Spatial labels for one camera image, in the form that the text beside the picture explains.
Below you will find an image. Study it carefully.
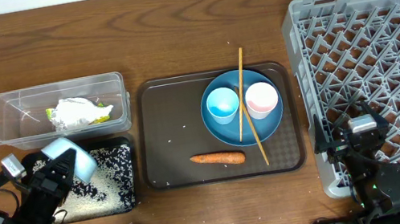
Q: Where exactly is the spilled white rice pile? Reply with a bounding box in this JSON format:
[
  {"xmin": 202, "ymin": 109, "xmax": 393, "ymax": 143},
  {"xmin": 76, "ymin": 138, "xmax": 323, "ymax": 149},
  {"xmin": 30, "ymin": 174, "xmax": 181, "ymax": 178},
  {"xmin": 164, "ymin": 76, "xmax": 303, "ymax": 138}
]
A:
[{"xmin": 28, "ymin": 143, "xmax": 141, "ymax": 224}]

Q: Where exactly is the grey dishwasher rack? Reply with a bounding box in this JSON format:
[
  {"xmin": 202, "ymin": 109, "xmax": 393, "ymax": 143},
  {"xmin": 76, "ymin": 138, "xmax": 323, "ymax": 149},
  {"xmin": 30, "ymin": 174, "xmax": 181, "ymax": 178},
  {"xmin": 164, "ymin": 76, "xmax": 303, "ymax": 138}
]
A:
[{"xmin": 277, "ymin": 0, "xmax": 400, "ymax": 204}]

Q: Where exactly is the light blue rice bowl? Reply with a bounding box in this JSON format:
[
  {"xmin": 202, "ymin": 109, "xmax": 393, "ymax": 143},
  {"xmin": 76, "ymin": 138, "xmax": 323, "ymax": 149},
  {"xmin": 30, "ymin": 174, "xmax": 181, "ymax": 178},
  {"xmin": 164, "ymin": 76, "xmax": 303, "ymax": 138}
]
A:
[{"xmin": 41, "ymin": 137, "xmax": 97, "ymax": 184}]

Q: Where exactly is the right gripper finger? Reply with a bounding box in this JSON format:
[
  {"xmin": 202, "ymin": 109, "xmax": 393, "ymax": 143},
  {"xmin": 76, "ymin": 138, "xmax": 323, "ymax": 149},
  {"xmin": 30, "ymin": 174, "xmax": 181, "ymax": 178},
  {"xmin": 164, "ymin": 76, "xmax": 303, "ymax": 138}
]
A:
[
  {"xmin": 360, "ymin": 100, "xmax": 389, "ymax": 130},
  {"xmin": 312, "ymin": 115, "xmax": 330, "ymax": 154}
]

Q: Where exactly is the white pink cup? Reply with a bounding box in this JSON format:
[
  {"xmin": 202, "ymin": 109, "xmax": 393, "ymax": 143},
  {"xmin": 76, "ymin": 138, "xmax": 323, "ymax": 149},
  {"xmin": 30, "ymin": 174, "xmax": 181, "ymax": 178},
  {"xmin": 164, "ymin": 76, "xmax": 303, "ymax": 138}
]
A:
[{"xmin": 245, "ymin": 82, "xmax": 279, "ymax": 120}]

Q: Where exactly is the foil yellow snack wrapper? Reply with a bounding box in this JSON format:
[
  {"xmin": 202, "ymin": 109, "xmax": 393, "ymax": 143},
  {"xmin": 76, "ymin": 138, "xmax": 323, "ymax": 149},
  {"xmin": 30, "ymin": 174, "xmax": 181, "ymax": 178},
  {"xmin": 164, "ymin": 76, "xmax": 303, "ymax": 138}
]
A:
[{"xmin": 44, "ymin": 97, "xmax": 112, "ymax": 133}]

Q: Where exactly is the black plastic tray bin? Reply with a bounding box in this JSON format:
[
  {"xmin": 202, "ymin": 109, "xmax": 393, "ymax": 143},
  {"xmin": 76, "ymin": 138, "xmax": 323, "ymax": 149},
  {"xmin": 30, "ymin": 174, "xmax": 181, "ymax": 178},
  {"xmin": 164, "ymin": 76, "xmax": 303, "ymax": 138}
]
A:
[{"xmin": 15, "ymin": 134, "xmax": 144, "ymax": 224}]

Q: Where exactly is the white napkin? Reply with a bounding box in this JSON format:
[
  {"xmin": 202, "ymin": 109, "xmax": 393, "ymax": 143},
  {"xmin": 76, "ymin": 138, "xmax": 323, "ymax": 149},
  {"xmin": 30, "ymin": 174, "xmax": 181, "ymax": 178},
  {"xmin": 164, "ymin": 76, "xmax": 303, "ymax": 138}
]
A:
[{"xmin": 48, "ymin": 90, "xmax": 117, "ymax": 133}]

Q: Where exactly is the light blue cup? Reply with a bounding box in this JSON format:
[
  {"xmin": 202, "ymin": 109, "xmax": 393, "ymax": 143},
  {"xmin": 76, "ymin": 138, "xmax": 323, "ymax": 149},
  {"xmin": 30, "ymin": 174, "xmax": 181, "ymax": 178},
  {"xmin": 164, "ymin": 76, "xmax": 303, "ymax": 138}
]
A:
[{"xmin": 206, "ymin": 87, "xmax": 239, "ymax": 125}]

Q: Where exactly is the lower wooden chopstick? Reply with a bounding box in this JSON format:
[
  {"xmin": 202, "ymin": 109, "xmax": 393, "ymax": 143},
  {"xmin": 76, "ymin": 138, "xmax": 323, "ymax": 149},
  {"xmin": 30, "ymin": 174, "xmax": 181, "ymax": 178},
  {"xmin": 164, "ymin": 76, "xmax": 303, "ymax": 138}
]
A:
[{"xmin": 240, "ymin": 103, "xmax": 270, "ymax": 165}]

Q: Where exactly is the upper wooden chopstick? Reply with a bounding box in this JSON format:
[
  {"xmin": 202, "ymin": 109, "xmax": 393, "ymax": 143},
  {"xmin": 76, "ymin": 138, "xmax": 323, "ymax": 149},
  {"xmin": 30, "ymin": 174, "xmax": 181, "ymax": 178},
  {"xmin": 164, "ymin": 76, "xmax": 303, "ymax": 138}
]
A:
[{"xmin": 238, "ymin": 47, "xmax": 243, "ymax": 142}]

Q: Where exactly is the brown serving tray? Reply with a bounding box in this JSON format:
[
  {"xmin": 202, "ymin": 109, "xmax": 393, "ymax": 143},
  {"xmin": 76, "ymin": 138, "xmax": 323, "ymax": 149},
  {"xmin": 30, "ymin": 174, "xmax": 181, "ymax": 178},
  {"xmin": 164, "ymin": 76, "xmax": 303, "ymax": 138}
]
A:
[{"xmin": 137, "ymin": 62, "xmax": 307, "ymax": 190}]

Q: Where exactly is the clear plastic bin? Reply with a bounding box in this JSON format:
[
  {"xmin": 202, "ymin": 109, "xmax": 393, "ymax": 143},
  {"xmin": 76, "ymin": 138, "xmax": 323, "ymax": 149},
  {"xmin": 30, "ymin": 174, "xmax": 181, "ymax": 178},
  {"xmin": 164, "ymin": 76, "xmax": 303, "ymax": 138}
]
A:
[{"xmin": 0, "ymin": 71, "xmax": 132, "ymax": 150}]

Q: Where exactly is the orange carrot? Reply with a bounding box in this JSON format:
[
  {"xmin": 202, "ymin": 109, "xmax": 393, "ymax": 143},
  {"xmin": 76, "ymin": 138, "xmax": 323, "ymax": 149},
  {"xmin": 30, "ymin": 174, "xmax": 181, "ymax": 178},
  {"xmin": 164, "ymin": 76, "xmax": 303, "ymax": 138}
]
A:
[{"xmin": 190, "ymin": 152, "xmax": 246, "ymax": 165}]

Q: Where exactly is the wooden chopstick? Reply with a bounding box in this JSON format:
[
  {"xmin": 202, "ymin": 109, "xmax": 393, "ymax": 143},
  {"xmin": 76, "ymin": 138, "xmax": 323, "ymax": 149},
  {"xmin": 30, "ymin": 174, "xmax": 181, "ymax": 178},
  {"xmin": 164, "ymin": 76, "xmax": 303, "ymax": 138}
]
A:
[
  {"xmin": 238, "ymin": 47, "xmax": 243, "ymax": 142},
  {"xmin": 240, "ymin": 103, "xmax": 270, "ymax": 165}
]

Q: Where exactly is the dark blue plate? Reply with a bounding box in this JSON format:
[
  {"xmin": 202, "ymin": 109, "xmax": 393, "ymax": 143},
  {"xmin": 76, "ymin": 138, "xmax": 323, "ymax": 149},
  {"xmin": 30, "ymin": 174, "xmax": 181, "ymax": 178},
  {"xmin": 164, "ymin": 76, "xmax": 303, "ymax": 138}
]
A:
[{"xmin": 200, "ymin": 69, "xmax": 284, "ymax": 147}]

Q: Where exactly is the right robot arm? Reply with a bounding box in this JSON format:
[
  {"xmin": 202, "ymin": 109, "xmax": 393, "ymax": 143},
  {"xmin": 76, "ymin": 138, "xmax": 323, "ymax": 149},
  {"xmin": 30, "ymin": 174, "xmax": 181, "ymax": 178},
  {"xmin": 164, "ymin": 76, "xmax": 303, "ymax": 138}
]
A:
[{"xmin": 313, "ymin": 102, "xmax": 400, "ymax": 224}]

